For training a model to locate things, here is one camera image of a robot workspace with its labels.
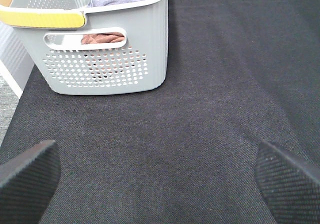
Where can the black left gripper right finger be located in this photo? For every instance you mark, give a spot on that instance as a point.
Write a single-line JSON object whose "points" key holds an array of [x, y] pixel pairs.
{"points": [[288, 184]]}

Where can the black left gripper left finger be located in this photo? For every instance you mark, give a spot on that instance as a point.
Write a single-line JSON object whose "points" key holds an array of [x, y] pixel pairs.
{"points": [[28, 182]]}

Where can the black table cloth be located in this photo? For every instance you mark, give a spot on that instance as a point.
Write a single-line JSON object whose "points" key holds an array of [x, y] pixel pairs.
{"points": [[238, 71]]}

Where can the grey perforated plastic basket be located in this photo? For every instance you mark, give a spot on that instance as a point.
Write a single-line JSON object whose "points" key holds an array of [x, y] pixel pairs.
{"points": [[138, 63]]}

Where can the pink towel in basket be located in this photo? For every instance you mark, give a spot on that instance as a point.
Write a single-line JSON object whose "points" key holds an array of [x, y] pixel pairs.
{"points": [[102, 38]]}

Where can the lavender towel in basket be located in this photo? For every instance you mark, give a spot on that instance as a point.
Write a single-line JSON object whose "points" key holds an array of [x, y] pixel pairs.
{"points": [[102, 3]]}

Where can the yellow basket handle grip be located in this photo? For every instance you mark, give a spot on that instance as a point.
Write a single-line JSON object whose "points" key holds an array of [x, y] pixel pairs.
{"points": [[43, 20]]}

